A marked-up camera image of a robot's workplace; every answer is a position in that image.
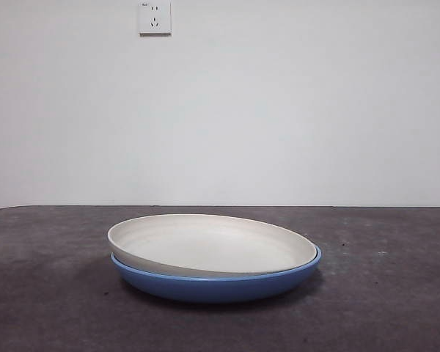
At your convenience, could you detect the white wall socket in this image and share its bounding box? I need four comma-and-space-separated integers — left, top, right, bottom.
138, 1, 172, 37

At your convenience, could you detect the white round plate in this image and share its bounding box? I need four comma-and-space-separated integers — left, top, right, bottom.
106, 213, 318, 277

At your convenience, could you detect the blue round plate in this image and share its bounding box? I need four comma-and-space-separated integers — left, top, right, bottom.
110, 246, 323, 304

